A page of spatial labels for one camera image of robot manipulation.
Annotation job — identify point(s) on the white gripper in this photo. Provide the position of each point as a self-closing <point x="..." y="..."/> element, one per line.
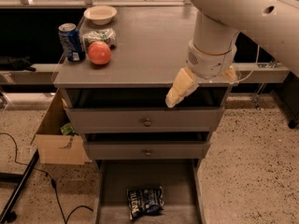
<point x="211" y="63"/>

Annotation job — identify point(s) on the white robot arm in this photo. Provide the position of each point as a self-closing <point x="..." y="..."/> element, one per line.
<point x="272" y="24"/>

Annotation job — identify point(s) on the grey drawer cabinet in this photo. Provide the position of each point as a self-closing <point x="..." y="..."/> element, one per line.
<point x="152" y="47"/>

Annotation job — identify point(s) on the grey bottom drawer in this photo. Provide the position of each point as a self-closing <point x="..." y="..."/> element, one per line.
<point x="177" y="178"/>

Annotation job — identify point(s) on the grey drawer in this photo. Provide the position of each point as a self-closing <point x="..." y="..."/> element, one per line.
<point x="177" y="178"/>
<point x="142" y="110"/>
<point x="138" y="146"/>

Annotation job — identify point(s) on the grey top drawer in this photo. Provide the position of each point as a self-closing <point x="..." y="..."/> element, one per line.
<point x="142" y="110"/>

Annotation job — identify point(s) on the grey middle drawer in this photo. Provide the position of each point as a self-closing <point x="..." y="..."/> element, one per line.
<point x="138" y="146"/>

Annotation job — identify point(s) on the blue chip bag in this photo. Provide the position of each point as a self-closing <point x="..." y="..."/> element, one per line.
<point x="145" y="201"/>

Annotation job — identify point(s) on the red apple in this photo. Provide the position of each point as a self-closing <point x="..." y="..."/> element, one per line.
<point x="99" y="53"/>

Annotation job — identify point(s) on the white bowl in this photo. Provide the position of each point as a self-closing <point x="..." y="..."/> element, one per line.
<point x="100" y="15"/>

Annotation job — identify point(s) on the blue soda can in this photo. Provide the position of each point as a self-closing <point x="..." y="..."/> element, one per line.
<point x="71" y="42"/>

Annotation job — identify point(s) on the green packet in box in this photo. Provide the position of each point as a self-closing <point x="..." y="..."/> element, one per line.
<point x="68" y="129"/>

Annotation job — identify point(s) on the cardboard box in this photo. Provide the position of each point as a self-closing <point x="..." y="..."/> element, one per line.
<point x="53" y="146"/>

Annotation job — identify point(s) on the black metal floor bar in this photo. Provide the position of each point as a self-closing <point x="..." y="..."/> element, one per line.
<point x="19" y="180"/>

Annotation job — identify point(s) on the black object on rail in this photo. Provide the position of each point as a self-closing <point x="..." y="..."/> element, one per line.
<point x="8" y="63"/>

